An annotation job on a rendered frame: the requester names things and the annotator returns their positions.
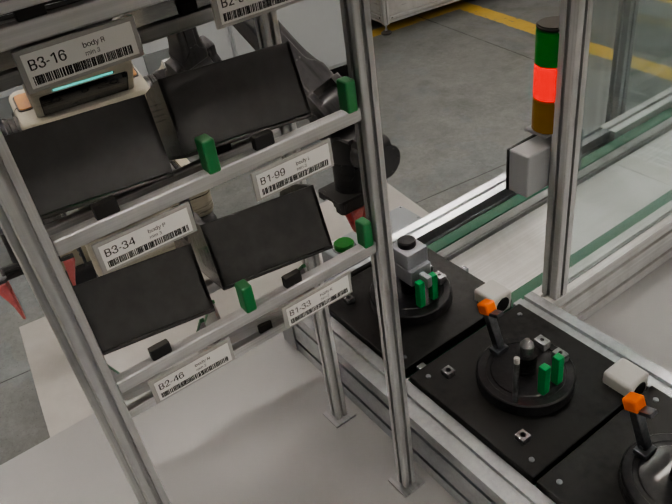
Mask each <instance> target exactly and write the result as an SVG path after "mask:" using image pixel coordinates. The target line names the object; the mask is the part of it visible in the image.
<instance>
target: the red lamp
mask: <svg viewBox="0 0 672 504"><path fill-rule="evenodd" d="M556 78H557V70H556V68H553V69H550V68H542V67H539V66H537V65H536V64H535V63H534V78H533V97H534V98H535V99H536V100H538V101H542V102H555V94H556Z"/></svg>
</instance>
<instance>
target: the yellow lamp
mask: <svg viewBox="0 0 672 504"><path fill-rule="evenodd" d="M554 109H555V104H554V102H542V101H538V100H536V99H535V98H534V97H533V100H532V123H531V127H532V129H533V130H534V131H535V132H537V133H541V134H553V124H554Z"/></svg>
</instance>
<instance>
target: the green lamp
mask: <svg viewBox="0 0 672 504"><path fill-rule="evenodd" d="M558 48H559V33H558V32H554V33H552V32H543V31H541V30H539V29H538V28H536V33H535V55H534V63H535V64H536V65H537V66H539V67H542V68H550V69H553V68H557V63H558Z"/></svg>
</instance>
